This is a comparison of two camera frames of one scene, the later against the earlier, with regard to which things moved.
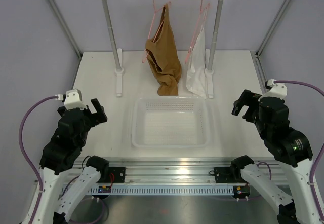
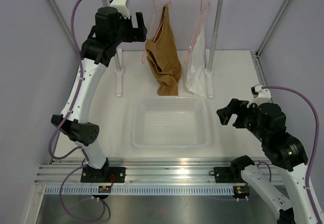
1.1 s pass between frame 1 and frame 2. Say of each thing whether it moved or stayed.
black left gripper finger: moved
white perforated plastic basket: stayed
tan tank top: stayed
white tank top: stayed
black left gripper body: moved
